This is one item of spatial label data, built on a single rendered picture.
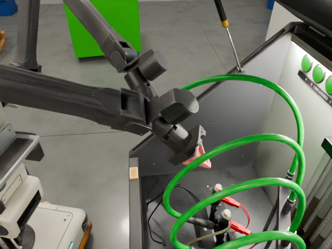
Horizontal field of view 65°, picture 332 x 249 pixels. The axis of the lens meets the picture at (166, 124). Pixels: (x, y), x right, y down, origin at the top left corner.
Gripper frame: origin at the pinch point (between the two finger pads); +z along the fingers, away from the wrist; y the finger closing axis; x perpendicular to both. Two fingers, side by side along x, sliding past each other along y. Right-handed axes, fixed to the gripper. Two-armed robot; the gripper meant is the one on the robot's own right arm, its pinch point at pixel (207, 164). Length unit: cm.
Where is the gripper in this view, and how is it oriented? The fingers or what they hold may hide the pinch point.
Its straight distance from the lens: 66.6
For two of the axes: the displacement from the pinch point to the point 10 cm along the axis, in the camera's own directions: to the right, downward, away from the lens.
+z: 7.1, 6.1, 3.5
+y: 6.8, -4.8, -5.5
